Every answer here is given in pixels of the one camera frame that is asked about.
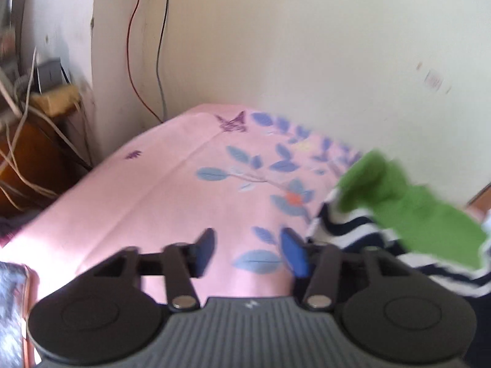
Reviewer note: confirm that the yellow box on table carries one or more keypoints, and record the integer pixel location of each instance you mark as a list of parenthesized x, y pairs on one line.
[(58, 102)]

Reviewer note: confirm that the green white navy striped sweater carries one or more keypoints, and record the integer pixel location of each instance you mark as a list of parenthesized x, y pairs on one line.
[(376, 205)]

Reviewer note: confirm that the brown perforated headboard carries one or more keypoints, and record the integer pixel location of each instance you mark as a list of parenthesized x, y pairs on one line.
[(482, 201)]

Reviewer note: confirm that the small wall sticker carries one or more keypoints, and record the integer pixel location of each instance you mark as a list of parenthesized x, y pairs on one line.
[(433, 80)]

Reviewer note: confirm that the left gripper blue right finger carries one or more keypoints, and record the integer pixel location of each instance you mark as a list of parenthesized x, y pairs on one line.
[(294, 251)]

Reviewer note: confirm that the pink floral bed sheet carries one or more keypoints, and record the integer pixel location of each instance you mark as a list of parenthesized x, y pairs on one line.
[(111, 253)]

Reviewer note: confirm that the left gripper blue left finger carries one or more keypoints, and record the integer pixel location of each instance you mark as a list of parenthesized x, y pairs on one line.
[(200, 253)]

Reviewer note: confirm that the wooden side table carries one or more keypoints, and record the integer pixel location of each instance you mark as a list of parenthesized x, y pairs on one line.
[(49, 157)]

